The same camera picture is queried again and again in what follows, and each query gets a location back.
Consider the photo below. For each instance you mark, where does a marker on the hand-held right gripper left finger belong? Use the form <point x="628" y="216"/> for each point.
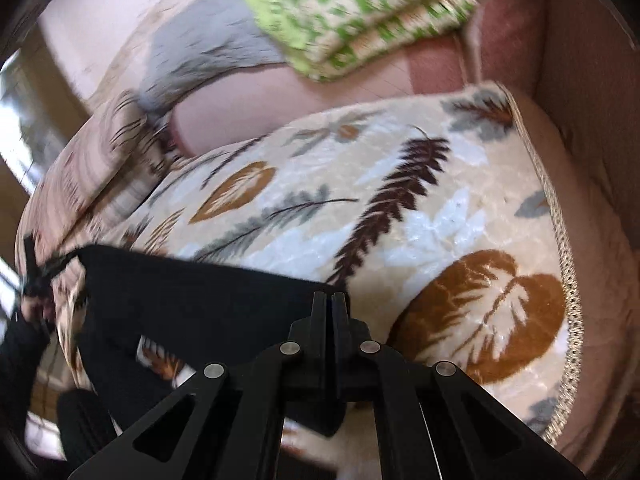
<point x="320" y="322"/>

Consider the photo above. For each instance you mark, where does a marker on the bright window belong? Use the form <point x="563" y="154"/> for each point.
<point x="20" y="125"/>

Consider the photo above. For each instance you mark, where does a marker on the grey cloth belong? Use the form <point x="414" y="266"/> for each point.
<point x="210" y="45"/>

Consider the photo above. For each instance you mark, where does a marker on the pink sofa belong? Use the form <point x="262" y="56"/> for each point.
<point x="325" y="105"/>

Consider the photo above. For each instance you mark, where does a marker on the black pants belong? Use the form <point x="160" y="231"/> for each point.
<point x="190" y="300"/>

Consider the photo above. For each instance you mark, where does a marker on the green patterned blanket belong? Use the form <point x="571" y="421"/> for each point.
<point x="350" y="25"/>

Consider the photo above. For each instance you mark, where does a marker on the person's left forearm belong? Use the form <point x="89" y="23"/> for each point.
<point x="20" y="375"/>

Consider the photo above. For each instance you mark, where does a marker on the striped beige cushion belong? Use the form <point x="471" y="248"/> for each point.
<point x="85" y="170"/>

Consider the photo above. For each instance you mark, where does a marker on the leaf print plush blanket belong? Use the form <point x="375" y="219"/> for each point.
<point x="400" y="210"/>

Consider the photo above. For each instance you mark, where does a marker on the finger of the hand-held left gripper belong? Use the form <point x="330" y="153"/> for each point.
<point x="59" y="262"/>

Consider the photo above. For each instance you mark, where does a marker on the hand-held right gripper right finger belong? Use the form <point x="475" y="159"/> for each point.
<point x="340" y="322"/>

